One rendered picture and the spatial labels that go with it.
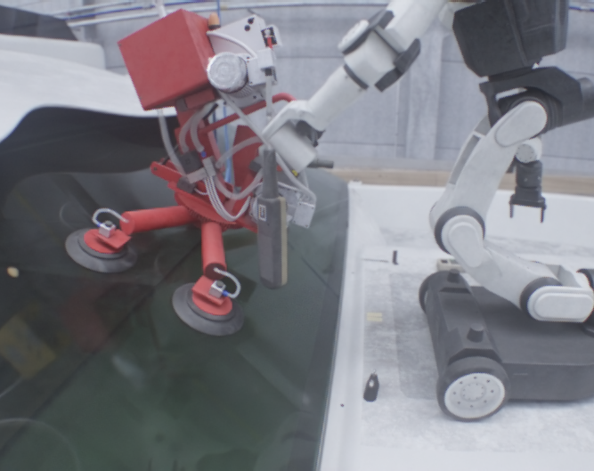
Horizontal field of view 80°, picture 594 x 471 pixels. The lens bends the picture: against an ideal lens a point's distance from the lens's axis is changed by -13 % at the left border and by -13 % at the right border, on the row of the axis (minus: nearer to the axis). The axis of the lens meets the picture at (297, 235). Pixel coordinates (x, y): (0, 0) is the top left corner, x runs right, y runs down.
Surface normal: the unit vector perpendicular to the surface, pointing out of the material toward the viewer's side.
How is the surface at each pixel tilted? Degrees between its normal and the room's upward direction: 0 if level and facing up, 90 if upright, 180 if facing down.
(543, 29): 101
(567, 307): 90
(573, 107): 112
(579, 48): 90
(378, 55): 75
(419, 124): 90
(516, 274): 90
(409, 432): 0
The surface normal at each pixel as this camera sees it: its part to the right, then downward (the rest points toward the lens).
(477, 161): -0.22, 0.71
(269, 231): -0.70, 0.26
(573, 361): 0.00, -0.93
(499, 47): -0.59, 0.60
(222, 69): -0.14, 0.21
